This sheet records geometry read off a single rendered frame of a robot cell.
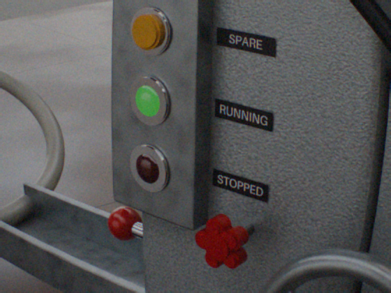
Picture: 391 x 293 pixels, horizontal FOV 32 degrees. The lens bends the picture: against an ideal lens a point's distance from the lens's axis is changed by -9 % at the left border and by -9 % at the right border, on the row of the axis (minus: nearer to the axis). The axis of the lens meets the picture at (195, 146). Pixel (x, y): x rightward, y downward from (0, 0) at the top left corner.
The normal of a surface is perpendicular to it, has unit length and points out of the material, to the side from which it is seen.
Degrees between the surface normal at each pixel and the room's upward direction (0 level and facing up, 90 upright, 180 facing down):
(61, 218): 90
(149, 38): 90
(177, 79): 90
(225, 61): 90
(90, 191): 0
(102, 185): 0
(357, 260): 39
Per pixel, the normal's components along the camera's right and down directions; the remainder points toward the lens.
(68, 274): -0.61, 0.28
